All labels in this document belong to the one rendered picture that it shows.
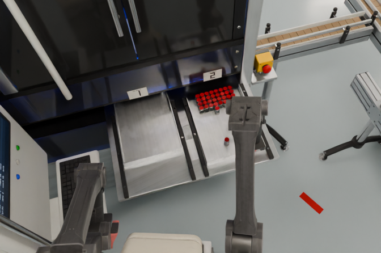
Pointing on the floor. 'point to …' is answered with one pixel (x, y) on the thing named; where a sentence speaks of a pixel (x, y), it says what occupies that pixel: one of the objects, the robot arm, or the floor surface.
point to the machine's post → (252, 22)
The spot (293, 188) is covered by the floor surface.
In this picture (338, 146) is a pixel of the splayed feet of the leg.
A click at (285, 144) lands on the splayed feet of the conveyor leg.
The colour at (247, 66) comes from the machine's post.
